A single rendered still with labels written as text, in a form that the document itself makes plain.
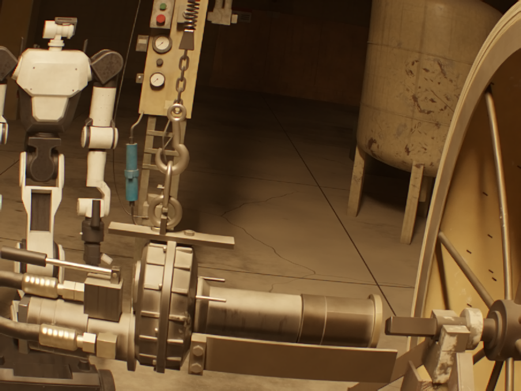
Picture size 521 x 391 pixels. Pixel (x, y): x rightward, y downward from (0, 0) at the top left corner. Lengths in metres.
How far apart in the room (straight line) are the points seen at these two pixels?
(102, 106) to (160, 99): 0.67
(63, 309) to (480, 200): 1.43
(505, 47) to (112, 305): 1.17
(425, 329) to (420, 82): 4.50
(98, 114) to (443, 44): 3.78
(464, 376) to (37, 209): 1.72
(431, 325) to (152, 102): 2.04
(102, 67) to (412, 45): 3.74
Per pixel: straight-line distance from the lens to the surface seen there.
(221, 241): 1.58
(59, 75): 2.70
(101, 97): 2.80
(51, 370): 2.89
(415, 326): 1.70
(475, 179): 2.47
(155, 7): 3.34
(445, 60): 6.08
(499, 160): 2.01
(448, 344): 1.69
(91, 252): 2.83
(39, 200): 2.80
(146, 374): 3.39
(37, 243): 2.75
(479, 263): 2.59
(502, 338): 1.75
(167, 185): 1.54
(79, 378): 2.85
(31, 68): 2.69
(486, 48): 2.15
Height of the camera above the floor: 1.50
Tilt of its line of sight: 13 degrees down
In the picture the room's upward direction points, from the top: 8 degrees clockwise
